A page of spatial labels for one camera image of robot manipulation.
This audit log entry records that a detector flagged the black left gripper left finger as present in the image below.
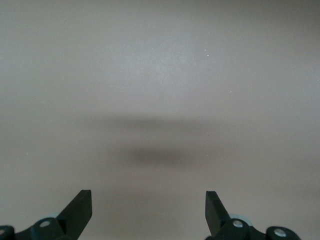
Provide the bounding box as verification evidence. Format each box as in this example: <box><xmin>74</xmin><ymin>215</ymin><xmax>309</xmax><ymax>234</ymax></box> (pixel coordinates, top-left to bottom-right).
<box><xmin>14</xmin><ymin>189</ymin><xmax>93</xmax><ymax>240</ymax></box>

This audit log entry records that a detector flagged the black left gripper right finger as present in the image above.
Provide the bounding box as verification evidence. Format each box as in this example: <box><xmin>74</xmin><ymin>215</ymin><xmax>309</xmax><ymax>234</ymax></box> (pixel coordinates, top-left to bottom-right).
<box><xmin>205</xmin><ymin>191</ymin><xmax>267</xmax><ymax>240</ymax></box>

